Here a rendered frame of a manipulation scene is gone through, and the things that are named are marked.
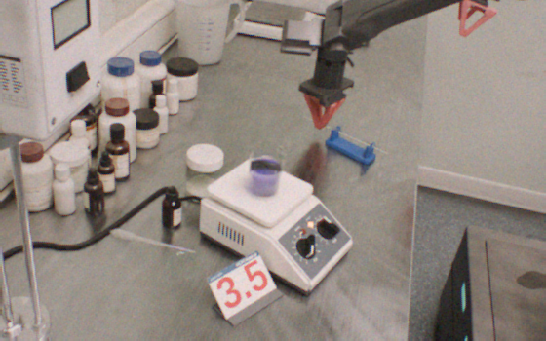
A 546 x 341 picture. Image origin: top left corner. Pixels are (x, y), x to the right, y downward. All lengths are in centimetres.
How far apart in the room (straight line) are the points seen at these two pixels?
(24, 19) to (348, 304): 63
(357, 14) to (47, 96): 69
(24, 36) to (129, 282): 55
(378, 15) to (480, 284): 84
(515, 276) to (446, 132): 92
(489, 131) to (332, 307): 167
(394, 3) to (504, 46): 138
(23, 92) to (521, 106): 215
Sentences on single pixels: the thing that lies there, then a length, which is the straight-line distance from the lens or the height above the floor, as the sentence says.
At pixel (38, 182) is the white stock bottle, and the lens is 96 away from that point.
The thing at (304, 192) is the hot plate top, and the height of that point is 84.
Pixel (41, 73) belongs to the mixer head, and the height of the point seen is 120.
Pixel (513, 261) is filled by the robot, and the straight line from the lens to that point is 170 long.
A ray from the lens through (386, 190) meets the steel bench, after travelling 110.
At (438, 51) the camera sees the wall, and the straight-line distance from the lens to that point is 229.
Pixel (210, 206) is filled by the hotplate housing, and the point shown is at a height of 82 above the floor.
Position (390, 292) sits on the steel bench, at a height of 75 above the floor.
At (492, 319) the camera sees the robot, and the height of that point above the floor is 36.
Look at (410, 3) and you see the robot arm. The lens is 92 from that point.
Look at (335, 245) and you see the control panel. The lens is 90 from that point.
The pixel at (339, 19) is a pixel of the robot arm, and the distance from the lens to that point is 104.
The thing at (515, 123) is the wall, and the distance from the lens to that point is 243.
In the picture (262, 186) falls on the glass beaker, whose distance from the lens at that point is 85.
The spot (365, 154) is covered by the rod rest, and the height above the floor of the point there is 77.
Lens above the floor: 136
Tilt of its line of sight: 32 degrees down
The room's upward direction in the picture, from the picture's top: 8 degrees clockwise
